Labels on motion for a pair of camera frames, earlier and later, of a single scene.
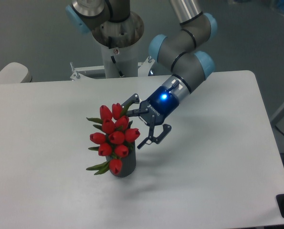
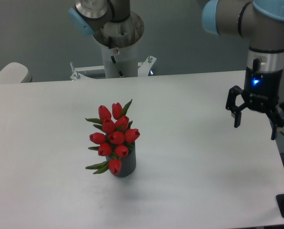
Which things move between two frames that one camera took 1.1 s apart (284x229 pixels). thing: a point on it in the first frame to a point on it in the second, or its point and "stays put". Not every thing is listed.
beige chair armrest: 14,72 stays put
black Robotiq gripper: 161,104 to 261,93
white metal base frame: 144,69 stays put
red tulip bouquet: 114,140 stays put
